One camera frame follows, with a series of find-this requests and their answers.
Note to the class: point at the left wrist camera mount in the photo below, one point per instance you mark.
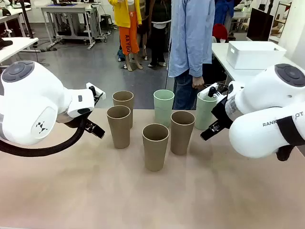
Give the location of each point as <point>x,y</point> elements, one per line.
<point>95,91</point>

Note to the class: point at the white lab desk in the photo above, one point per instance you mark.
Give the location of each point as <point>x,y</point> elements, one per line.
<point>14,12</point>

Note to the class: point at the tall pale green cup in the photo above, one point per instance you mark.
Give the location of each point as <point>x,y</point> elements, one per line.
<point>163,112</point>
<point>202,114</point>

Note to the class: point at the person in black clothes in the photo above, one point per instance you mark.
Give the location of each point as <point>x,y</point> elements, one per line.
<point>158,35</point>

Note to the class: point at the tall brown cup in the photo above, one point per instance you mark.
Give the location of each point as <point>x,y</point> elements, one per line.
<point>124,101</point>
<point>155,152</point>
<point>119,133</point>
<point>182,138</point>

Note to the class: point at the black stool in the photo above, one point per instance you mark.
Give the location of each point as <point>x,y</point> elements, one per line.
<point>106,18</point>

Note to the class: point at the person in blue jacket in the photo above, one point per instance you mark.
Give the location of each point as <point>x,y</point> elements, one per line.
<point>222,10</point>

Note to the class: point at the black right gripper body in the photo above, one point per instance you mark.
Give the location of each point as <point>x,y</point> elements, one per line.
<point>220,112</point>

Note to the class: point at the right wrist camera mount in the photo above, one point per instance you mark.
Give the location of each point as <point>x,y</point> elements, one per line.
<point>214,91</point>

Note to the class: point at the grey frame work table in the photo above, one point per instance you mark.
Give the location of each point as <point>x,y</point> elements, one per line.
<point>69,10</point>

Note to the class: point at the black stand pole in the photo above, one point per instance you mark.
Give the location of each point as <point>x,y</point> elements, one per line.
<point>27,21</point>

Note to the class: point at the black monitor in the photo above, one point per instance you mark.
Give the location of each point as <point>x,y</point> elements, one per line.
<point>259,25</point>

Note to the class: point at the person in blue shirt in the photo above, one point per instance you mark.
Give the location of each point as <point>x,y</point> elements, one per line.
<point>188,35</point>

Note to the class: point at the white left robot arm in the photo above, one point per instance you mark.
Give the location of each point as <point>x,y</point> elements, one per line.
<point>35,100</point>

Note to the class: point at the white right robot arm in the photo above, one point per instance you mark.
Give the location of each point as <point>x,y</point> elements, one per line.
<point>262,102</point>

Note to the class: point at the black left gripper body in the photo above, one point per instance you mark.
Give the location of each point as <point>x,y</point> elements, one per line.
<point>77,122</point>

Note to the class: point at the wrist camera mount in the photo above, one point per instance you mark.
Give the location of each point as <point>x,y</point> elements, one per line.
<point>214,91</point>
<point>95,91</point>

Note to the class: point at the person's left hand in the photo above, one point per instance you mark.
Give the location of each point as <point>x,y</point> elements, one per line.
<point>197,83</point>

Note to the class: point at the white plastic basket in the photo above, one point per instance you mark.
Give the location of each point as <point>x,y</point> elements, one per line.
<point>252,59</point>

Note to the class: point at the person's left forearm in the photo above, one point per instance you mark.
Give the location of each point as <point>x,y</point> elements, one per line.
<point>199,64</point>

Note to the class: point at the black cap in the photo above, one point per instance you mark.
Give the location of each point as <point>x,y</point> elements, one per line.
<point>5,43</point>

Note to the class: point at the red round object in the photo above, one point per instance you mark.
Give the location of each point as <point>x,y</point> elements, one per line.
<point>220,31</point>

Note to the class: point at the large white table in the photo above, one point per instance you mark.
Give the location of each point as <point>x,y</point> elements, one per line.
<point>238,74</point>

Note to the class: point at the mannequin yellow jacket orange pants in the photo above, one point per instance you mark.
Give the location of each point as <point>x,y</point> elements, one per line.
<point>127,31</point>

